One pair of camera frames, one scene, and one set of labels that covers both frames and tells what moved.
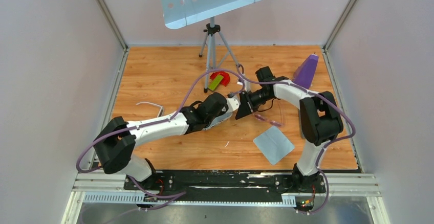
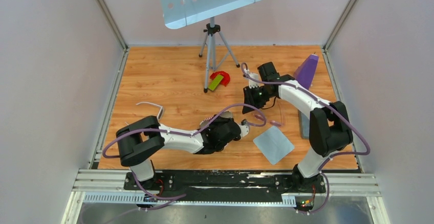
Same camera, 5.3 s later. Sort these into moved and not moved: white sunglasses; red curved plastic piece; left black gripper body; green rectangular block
Moved: left black gripper body
Not moved: green rectangular block; red curved plastic piece; white sunglasses
